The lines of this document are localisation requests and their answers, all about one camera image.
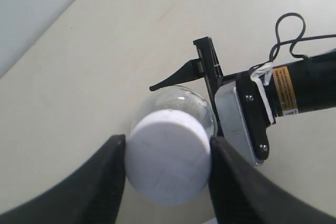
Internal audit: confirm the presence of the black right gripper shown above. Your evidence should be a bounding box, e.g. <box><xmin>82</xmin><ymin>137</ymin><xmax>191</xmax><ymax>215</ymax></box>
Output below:
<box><xmin>149</xmin><ymin>37</ymin><xmax>249</xmax><ymax>137</ymax></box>

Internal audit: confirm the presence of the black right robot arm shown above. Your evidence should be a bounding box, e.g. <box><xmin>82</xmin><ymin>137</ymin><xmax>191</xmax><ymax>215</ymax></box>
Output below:
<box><xmin>150</xmin><ymin>37</ymin><xmax>335</xmax><ymax>147</ymax></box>

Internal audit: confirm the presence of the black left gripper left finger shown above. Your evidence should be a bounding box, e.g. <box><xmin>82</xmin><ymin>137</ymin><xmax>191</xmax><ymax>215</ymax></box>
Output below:
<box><xmin>1</xmin><ymin>135</ymin><xmax>125</xmax><ymax>223</ymax></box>

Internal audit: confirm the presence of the clear plastic water bottle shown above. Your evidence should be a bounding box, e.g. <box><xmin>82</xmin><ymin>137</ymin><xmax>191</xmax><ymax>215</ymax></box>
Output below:
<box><xmin>131</xmin><ymin>86</ymin><xmax>218</xmax><ymax>137</ymax></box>

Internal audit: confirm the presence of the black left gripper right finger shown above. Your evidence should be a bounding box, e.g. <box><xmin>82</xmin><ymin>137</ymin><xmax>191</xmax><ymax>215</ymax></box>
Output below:
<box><xmin>208</xmin><ymin>136</ymin><xmax>335</xmax><ymax>223</ymax></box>

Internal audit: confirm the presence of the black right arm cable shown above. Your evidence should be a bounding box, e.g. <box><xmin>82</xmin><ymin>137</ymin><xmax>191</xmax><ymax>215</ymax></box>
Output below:
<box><xmin>251</xmin><ymin>12</ymin><xmax>336</xmax><ymax>70</ymax></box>

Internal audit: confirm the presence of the white bottle cap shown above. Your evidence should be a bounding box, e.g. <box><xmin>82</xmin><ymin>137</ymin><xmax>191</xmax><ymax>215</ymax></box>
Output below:
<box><xmin>125</xmin><ymin>109</ymin><xmax>211</xmax><ymax>206</ymax></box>

